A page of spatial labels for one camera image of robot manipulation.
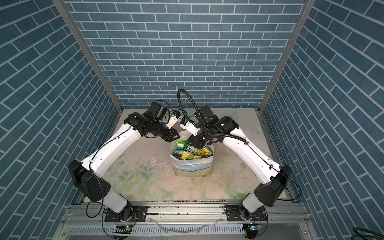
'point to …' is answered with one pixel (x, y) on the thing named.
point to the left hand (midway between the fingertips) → (181, 136)
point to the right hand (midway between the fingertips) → (193, 140)
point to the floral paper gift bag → (195, 167)
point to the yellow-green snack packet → (181, 154)
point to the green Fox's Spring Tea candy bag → (204, 150)
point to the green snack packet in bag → (180, 144)
